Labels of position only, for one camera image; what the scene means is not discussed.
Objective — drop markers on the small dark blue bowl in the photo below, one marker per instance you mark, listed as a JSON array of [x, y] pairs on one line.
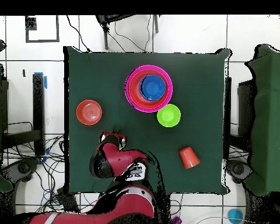
[[152, 87]]

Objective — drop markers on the orange cup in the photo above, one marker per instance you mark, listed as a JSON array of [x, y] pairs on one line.
[[189, 158]]

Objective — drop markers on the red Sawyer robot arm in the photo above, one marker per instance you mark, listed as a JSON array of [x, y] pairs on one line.
[[116, 161]]

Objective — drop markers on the small orange bowl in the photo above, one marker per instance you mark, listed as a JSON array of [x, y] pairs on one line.
[[89, 112]]

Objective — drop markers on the large orange bowl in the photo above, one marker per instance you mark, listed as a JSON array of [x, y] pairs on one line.
[[133, 93]]

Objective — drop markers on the small green bowl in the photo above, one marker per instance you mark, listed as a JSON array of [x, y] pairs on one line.
[[169, 115]]

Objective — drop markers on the large pink bowl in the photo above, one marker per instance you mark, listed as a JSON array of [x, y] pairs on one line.
[[149, 66]]

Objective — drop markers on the black power brick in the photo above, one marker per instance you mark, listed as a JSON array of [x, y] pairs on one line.
[[67, 200]]

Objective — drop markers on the black metal stand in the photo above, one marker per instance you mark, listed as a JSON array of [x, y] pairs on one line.
[[246, 105], [38, 105]]

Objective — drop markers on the dark green tablecloth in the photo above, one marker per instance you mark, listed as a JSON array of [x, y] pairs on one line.
[[200, 140]]

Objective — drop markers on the blue tape strip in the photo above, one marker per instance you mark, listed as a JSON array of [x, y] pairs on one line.
[[45, 82]]

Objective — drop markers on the small purple object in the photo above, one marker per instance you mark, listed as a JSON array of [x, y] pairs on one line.
[[176, 221]]

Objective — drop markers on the blue disc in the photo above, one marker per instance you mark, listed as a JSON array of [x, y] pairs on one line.
[[235, 215]]

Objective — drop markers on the black camera tripod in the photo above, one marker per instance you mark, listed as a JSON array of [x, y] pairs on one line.
[[105, 35]]

